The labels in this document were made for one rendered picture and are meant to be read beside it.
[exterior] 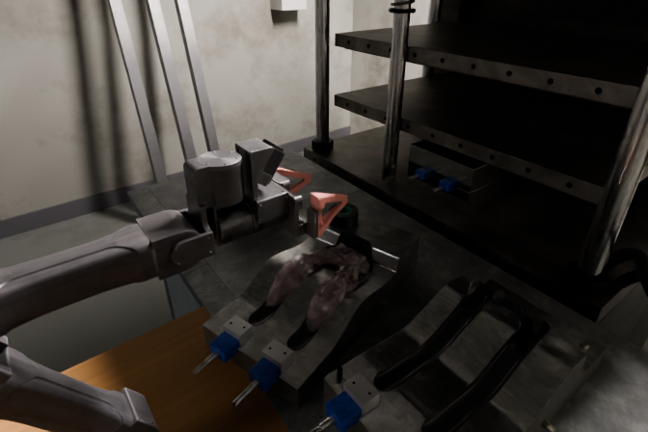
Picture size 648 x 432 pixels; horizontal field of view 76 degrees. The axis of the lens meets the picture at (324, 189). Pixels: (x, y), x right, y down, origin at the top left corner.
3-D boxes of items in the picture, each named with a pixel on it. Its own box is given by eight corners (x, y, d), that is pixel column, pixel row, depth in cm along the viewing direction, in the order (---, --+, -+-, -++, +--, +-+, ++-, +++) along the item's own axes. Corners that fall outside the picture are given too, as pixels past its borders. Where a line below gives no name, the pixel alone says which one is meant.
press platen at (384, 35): (637, 110, 92) (646, 88, 90) (335, 45, 170) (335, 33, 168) (732, 68, 131) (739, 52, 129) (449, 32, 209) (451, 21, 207)
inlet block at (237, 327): (204, 390, 77) (201, 369, 74) (187, 375, 80) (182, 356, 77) (255, 344, 86) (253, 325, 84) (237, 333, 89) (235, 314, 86)
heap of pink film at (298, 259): (320, 337, 84) (320, 309, 80) (257, 301, 93) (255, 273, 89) (383, 271, 102) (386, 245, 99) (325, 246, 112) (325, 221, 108)
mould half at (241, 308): (298, 409, 76) (296, 368, 71) (205, 342, 90) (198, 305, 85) (416, 269, 112) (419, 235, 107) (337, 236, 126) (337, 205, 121)
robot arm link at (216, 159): (223, 143, 59) (136, 162, 52) (253, 162, 53) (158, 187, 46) (230, 213, 64) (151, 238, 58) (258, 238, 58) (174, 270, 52)
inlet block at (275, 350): (246, 422, 71) (243, 402, 69) (226, 407, 74) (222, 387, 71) (294, 370, 81) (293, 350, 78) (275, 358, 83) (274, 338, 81)
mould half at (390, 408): (434, 551, 58) (447, 499, 51) (323, 410, 76) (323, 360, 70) (597, 368, 84) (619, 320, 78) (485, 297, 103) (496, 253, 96)
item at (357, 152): (594, 326, 104) (602, 309, 101) (303, 158, 196) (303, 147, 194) (702, 220, 148) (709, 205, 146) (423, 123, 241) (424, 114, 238)
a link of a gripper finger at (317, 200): (328, 168, 67) (279, 183, 62) (357, 184, 62) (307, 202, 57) (327, 204, 70) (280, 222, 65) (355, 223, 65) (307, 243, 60)
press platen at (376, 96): (603, 206, 104) (608, 189, 102) (334, 105, 182) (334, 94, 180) (698, 142, 143) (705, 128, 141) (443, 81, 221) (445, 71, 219)
